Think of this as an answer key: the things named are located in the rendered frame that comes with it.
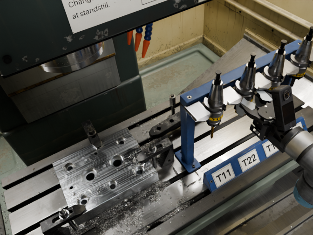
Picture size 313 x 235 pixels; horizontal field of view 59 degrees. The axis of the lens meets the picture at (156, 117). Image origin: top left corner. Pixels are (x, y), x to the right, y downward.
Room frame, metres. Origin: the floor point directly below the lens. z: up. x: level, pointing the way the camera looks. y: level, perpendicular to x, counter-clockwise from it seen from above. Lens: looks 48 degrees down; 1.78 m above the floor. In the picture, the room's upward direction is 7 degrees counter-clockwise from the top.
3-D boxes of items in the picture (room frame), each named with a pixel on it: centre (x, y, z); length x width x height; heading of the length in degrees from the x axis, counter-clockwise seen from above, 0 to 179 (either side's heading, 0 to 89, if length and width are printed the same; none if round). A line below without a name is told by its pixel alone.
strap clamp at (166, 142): (0.55, 0.02, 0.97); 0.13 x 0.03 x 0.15; 115
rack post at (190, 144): (0.56, -0.09, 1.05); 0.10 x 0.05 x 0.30; 25
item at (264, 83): (0.60, -0.32, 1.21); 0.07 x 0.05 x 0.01; 25
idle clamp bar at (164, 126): (0.72, -0.08, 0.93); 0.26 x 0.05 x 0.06; 120
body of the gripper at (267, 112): (0.46, -0.32, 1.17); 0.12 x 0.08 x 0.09; 24
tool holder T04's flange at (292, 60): (0.67, -0.47, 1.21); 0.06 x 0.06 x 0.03
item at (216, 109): (0.53, -0.17, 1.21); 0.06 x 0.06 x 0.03
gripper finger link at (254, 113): (0.50, -0.27, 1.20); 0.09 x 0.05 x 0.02; 38
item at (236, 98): (0.55, -0.22, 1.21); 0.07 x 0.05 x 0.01; 25
